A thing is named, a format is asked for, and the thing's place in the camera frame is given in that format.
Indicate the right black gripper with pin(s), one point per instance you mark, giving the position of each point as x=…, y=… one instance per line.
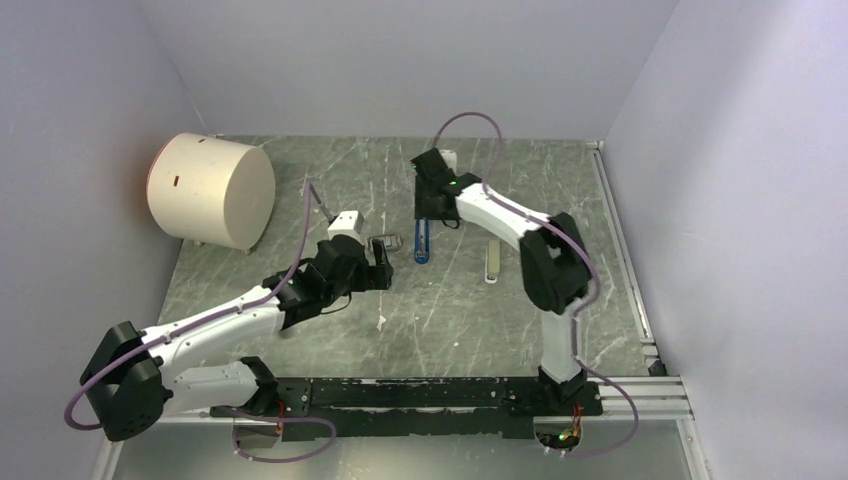
x=422, y=209

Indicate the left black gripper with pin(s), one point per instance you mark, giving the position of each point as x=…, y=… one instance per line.
x=375, y=277

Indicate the staple box tray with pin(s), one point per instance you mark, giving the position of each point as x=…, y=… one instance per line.
x=391, y=241

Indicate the blue black stapler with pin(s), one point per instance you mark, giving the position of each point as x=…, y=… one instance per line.
x=422, y=241

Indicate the beige white stapler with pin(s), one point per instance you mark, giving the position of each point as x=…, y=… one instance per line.
x=492, y=262

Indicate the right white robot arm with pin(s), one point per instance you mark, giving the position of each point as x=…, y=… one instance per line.
x=555, y=268

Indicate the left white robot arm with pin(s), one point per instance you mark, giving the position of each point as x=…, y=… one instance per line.
x=136, y=376

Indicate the cream cylindrical container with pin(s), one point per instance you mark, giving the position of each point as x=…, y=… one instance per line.
x=211, y=191

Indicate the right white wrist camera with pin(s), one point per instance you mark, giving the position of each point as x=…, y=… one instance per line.
x=450, y=158

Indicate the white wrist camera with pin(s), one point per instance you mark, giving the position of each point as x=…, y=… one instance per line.
x=347, y=223
x=450, y=158

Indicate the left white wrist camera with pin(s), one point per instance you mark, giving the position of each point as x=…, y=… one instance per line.
x=347, y=223

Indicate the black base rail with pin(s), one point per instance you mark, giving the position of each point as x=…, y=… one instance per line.
x=358, y=407

